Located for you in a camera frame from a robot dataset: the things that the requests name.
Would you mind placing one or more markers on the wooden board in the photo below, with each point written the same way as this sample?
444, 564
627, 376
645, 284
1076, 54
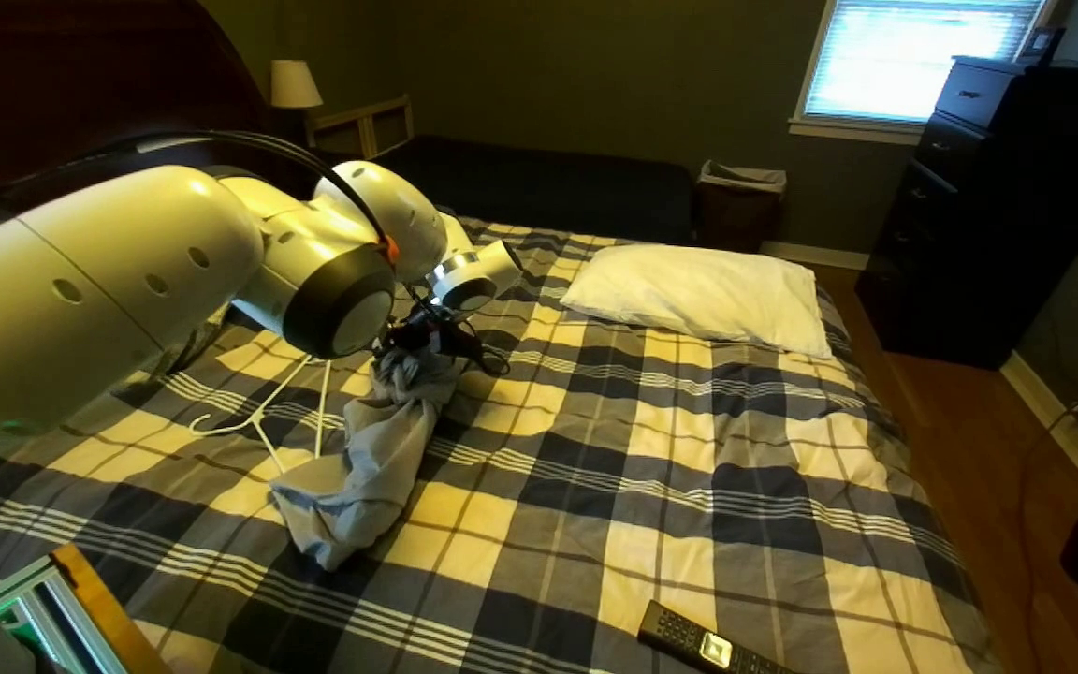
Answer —
112, 612

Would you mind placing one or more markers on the white plastic clothes hanger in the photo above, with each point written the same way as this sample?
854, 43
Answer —
318, 418

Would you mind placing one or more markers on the plaid covered bed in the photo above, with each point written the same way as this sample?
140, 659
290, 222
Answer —
689, 500

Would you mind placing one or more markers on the table lamp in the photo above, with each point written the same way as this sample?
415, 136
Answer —
294, 84

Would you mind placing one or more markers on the dark wooden headboard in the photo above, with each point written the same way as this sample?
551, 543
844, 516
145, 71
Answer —
66, 78

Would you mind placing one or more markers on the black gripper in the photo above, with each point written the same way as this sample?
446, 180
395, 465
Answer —
432, 338

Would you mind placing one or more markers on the green metal frame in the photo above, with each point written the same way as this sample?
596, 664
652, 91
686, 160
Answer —
33, 612

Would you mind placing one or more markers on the black dresser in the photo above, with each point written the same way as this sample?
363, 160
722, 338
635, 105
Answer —
1010, 210

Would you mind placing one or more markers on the dark laundry hamper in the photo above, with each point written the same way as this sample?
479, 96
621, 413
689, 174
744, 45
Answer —
737, 207

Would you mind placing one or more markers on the white pillow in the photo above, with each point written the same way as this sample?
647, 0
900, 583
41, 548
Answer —
701, 302

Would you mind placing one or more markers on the wooden nightstand shelf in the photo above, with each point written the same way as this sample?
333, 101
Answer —
363, 124

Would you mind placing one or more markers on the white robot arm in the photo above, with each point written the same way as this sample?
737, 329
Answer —
101, 287

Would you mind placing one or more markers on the bright window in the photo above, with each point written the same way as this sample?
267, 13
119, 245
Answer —
913, 59

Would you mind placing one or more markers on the black remote control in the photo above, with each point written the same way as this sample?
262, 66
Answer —
689, 639

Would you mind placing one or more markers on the light blue cloth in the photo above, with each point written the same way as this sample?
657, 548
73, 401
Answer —
363, 487

